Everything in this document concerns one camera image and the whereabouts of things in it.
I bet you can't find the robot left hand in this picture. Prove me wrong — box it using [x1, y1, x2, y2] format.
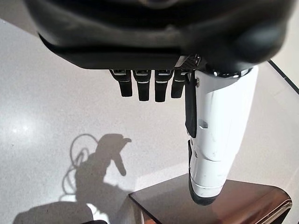
[23, 0, 296, 206]

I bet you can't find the brown translucent acrylic stool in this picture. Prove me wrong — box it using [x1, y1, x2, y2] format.
[128, 174, 293, 224]

